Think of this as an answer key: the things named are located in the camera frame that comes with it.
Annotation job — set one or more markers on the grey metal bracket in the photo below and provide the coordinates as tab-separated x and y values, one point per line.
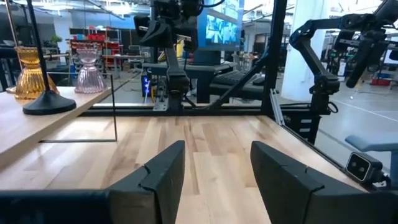
161	105

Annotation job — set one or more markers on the black computer keyboard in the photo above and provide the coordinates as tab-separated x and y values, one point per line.
234	77

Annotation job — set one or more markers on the white building column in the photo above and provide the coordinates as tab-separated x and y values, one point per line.
298	46

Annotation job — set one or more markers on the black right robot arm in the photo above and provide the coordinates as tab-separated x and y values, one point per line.
177	84

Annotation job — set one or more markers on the black desk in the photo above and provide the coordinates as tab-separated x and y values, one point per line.
199	70

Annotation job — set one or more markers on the pink ribbed glass candle holder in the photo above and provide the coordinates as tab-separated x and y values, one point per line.
90	81

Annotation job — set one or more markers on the black aluminium rig frame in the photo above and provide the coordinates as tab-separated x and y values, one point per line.
275	46

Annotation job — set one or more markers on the red storage shelving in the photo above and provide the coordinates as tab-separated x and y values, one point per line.
93	37

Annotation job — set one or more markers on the black ball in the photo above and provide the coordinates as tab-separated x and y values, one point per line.
49	104

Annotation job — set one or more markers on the wooden shelf with black frame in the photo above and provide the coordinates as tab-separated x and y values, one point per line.
18	127

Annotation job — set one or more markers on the blue padded seat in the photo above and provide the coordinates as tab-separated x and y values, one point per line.
376	143

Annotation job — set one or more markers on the black computer mouse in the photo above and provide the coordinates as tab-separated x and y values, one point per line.
258	81

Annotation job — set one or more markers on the small black depth camera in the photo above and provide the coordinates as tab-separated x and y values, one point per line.
360	166

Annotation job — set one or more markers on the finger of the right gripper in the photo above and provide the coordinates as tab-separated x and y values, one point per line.
157	35
141	23

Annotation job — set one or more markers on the black computer with blue light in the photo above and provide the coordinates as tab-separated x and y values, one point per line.
146	85

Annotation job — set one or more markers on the large flat computer monitor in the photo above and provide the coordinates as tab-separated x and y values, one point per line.
220	31

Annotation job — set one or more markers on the idle black robot arm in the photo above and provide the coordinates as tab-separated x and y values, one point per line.
311	56

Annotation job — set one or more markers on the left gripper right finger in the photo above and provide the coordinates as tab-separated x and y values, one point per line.
289	193

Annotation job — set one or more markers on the amber ribbed glass candle holder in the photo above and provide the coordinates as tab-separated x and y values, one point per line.
29	84

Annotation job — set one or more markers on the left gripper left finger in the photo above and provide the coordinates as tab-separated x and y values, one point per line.
155	193

